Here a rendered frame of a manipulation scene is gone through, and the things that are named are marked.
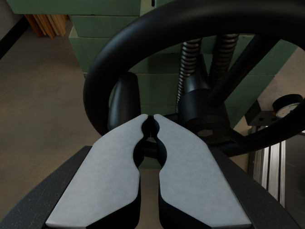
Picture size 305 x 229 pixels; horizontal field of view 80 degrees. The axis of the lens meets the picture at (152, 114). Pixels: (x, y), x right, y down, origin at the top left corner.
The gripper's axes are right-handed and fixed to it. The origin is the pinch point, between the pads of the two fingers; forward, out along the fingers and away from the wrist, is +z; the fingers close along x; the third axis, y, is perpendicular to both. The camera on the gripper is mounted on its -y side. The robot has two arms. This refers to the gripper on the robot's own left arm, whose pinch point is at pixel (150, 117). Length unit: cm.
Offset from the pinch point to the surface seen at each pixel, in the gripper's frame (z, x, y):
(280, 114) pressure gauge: 27.8, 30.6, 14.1
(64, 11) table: 23.1, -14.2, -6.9
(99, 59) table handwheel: 4.6, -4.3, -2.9
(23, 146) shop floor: 75, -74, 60
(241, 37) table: 14.0, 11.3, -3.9
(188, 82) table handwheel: 13.3, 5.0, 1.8
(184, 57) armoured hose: 13.4, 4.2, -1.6
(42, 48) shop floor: 152, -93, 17
